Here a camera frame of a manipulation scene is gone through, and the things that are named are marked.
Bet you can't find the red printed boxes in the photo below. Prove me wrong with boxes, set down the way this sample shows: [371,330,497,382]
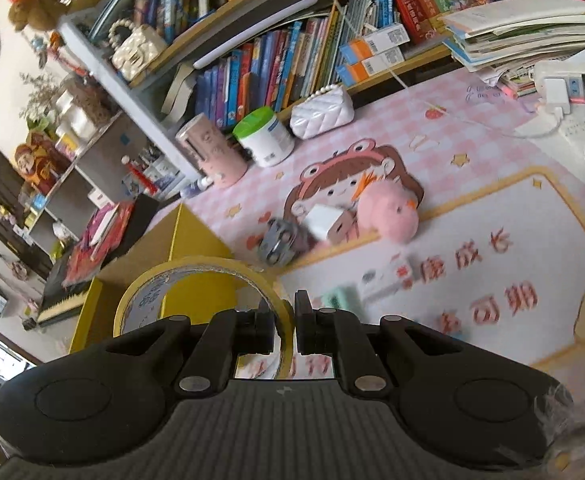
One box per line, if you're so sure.
[393,0,473,46]

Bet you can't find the white power strip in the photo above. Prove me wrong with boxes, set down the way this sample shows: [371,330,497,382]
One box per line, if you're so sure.
[533,60,585,161]

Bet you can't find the stack of papers and booklets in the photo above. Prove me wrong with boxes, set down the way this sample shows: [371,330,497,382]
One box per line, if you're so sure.
[440,0,585,75]

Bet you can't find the white staple box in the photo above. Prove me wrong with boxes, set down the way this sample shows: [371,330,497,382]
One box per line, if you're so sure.
[360,255,416,302]

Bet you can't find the orange and blue boxes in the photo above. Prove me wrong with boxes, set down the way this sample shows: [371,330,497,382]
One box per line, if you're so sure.
[337,22,408,87]

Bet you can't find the pink plush toy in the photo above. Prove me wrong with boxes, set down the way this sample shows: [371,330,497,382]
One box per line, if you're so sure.
[357,179,420,245]

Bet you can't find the white side shelf cabinet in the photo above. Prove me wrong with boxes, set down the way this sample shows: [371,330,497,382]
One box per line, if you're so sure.
[25,110,183,256]

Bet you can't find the small spray bottle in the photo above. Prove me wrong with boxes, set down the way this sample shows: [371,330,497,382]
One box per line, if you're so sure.
[180,176,214,199]

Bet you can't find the white canister with green lid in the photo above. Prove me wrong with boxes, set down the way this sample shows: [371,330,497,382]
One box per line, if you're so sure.
[232,106,295,168]

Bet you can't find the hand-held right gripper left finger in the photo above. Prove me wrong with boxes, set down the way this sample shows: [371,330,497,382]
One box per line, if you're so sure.
[107,305,276,395]

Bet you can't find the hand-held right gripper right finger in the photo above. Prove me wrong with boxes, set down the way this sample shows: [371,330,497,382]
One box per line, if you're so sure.
[295,290,453,395]

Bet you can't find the brown teddy bear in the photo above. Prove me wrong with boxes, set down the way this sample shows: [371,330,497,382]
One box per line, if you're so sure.
[0,0,68,32]

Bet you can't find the white charger plug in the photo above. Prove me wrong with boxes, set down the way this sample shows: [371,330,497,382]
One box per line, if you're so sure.
[303,205,356,246]

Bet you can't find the yellow cardboard box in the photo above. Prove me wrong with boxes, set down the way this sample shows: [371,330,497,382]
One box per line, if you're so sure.
[70,203,279,356]

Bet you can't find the fortune god figure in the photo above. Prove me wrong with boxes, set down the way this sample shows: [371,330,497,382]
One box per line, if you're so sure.
[15,130,69,193]

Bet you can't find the white quilted purse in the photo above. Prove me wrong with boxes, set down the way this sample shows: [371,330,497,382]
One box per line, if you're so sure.
[290,85,354,138]

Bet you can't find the yellow tape roll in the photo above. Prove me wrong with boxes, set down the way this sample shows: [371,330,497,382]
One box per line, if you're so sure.
[114,256,293,381]

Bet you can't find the pink humidifier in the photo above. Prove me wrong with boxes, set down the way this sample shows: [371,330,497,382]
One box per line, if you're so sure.
[176,114,248,190]

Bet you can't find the cream purse with pearl handle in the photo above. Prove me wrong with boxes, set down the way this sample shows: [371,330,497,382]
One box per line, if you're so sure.
[108,19,168,81]

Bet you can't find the row of colourful books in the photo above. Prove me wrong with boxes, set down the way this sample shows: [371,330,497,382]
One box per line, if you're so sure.
[192,0,408,128]

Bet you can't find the bookshelf with wooden shelves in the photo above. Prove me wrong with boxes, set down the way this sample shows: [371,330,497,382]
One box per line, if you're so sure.
[57,0,453,186]

